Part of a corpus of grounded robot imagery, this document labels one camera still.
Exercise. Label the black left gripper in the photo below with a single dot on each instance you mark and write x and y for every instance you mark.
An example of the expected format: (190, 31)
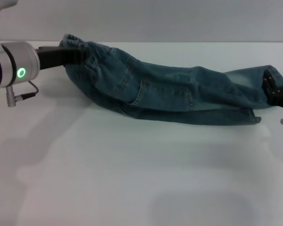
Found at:
(52, 57)

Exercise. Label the blue denim shorts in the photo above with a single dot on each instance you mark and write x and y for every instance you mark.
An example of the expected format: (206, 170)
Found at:
(167, 87)

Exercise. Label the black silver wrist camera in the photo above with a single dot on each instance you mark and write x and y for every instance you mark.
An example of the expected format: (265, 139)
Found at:
(2, 7)

